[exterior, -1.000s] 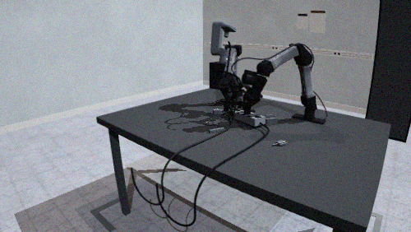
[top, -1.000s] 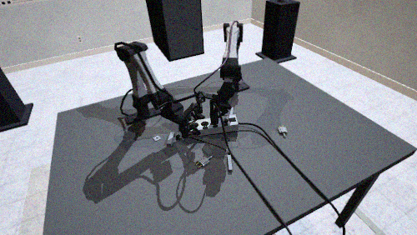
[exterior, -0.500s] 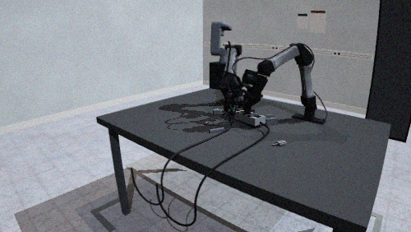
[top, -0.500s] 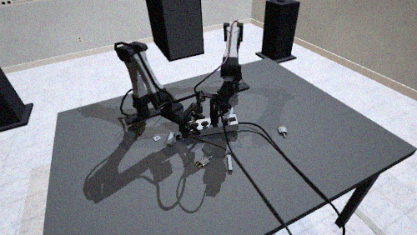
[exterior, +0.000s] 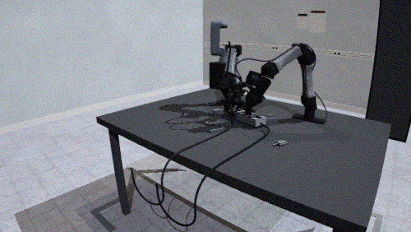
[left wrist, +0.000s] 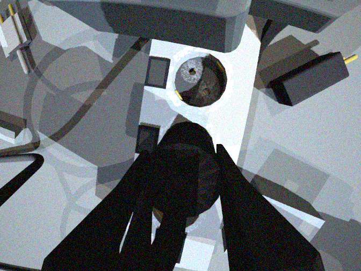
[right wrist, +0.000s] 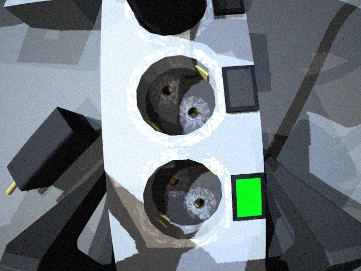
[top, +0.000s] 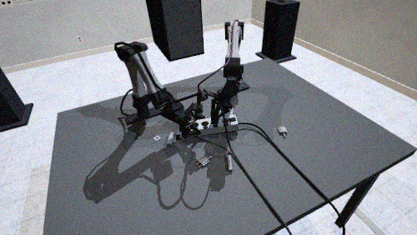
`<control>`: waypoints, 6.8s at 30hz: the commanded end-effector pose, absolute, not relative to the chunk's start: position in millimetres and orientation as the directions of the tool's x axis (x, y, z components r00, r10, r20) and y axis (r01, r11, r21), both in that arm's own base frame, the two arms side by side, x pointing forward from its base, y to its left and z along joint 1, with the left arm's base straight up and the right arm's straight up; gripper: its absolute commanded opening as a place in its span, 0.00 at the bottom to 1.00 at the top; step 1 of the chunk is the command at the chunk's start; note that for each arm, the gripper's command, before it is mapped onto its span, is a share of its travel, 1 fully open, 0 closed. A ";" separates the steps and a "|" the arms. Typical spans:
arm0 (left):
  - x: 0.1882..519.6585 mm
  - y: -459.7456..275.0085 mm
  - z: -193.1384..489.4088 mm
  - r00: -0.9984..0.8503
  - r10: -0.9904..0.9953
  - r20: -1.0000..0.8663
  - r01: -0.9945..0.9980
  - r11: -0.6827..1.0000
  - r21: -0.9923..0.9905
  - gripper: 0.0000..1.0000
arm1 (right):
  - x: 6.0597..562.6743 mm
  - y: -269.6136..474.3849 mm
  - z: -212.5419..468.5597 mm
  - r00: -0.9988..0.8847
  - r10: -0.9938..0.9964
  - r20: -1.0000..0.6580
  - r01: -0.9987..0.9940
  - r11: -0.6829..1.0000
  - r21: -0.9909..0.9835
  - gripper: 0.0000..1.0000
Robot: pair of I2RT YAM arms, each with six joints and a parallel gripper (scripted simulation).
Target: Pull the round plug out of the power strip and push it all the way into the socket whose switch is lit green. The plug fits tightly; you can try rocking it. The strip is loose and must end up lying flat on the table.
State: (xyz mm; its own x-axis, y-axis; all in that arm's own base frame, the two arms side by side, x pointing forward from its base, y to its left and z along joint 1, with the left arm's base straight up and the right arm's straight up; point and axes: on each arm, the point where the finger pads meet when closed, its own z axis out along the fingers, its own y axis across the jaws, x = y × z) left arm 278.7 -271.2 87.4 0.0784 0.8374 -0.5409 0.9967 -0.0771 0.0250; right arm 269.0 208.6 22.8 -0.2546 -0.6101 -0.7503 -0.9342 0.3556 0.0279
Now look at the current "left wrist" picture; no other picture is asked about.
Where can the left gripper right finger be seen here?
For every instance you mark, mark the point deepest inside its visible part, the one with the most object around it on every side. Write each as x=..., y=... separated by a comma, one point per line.
x=258, y=236

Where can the white power strip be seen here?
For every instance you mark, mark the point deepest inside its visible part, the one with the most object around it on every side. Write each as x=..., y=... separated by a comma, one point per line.
x=208, y=88

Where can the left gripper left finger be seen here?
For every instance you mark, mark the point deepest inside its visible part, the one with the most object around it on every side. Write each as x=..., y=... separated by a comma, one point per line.
x=94, y=244

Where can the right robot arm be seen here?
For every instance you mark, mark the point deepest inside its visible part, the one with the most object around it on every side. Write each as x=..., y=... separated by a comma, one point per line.
x=215, y=25

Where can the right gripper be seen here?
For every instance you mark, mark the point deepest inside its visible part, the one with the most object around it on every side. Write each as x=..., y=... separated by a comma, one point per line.
x=270, y=30

